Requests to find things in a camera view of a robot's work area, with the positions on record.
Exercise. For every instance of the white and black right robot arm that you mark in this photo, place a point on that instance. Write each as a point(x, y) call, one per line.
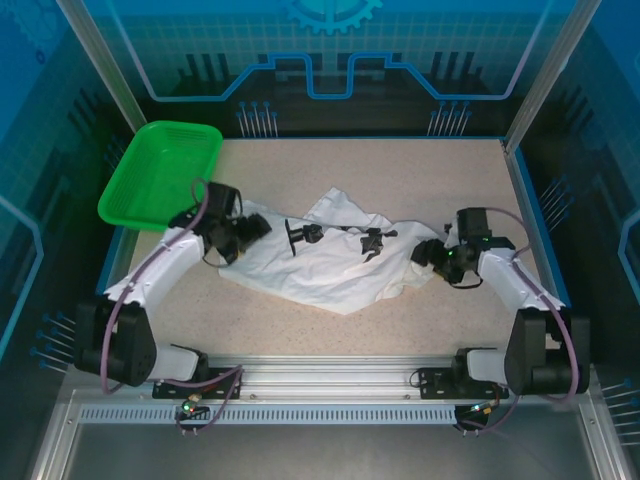
point(510, 285)

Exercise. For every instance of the small connector with green light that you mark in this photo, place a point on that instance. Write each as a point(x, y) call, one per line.
point(189, 407)
point(482, 410)

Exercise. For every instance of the white t-shirt with robot print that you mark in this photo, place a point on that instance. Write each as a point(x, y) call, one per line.
point(310, 272)

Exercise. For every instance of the green plastic basket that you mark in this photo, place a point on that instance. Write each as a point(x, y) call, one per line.
point(150, 175)

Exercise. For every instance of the steel shelf plate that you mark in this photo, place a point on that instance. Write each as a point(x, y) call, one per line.
point(325, 455)

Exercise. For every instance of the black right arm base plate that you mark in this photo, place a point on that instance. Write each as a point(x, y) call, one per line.
point(432, 385)

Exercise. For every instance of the aluminium table side rail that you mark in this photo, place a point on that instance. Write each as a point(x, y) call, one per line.
point(531, 210)

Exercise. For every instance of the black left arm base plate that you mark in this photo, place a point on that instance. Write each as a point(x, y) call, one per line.
point(170, 391)

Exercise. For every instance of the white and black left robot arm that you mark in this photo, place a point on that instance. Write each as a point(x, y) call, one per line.
point(165, 265)

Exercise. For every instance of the aluminium mounting rail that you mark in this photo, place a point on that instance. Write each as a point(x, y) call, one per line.
point(325, 375)

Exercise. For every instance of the aluminium frame post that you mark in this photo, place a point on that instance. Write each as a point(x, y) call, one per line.
point(550, 75)
point(102, 65)

